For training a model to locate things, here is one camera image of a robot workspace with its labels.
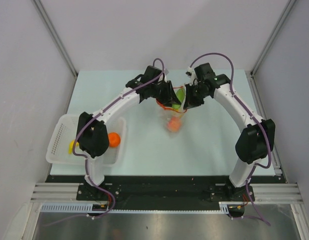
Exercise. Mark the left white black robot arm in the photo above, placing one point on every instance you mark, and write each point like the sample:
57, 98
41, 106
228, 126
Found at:
92, 132

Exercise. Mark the clear zip top bag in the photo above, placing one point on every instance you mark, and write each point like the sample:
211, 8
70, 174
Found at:
168, 112

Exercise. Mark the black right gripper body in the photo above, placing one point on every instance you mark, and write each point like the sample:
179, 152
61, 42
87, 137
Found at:
199, 89

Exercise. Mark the fake peach fruit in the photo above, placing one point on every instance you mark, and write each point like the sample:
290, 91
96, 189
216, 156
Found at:
174, 124

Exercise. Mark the aluminium frame rail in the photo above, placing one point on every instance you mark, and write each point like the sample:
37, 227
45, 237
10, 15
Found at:
55, 192

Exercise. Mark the white slotted cable duct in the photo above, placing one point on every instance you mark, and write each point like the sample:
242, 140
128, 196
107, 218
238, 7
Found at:
67, 207

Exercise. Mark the fake green cucumber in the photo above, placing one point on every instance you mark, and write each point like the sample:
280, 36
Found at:
180, 94

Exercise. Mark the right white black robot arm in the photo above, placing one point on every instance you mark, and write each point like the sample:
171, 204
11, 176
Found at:
256, 140

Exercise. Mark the fake yellow banana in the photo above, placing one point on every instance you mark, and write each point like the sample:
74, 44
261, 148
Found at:
70, 147

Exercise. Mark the fake orange fruit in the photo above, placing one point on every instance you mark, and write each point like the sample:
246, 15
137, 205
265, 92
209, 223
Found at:
114, 139

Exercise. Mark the white perforated plastic basket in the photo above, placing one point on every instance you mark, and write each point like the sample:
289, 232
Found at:
65, 133

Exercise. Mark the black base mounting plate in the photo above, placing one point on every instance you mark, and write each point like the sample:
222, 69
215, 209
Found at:
163, 193

